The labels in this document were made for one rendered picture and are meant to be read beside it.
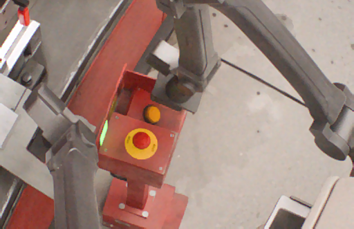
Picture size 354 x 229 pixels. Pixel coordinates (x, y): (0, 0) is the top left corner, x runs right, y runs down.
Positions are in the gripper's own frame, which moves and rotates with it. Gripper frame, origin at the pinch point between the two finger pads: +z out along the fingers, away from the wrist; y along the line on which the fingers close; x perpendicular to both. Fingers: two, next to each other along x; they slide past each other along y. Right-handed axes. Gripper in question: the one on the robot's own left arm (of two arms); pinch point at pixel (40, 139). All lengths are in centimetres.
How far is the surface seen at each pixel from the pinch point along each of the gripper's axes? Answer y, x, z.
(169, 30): -84, 45, 93
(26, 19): -16.1, -16.7, -3.2
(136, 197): -20, 52, 65
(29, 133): -1.6, -0.6, 8.5
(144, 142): -18.2, 25.6, 15.5
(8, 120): -1.5, -5.7, 11.3
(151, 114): -27.4, 27.1, 23.8
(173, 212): -27, 74, 80
